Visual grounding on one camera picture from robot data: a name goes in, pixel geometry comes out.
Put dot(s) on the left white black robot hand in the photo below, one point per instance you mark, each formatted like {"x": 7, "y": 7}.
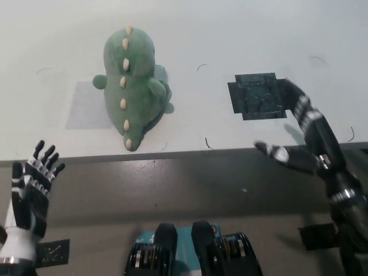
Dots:
{"x": 30, "y": 201}

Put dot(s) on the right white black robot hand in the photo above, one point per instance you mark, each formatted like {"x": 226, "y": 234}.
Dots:
{"x": 322, "y": 138}

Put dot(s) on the green plush dinosaur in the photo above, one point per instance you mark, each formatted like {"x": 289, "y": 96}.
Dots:
{"x": 135, "y": 95}

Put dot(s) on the black table leg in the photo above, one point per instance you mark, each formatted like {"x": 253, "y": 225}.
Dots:
{"x": 3, "y": 234}

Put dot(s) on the black floor tape square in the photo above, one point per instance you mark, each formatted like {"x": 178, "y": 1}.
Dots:
{"x": 54, "y": 253}
{"x": 316, "y": 235}

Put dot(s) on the black tape patch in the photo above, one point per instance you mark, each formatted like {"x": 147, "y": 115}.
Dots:
{"x": 256, "y": 97}

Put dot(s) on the grey tape patch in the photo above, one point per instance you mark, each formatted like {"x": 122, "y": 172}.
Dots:
{"x": 86, "y": 109}

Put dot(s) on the black teal robot torso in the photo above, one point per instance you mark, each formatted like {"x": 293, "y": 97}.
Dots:
{"x": 201, "y": 253}

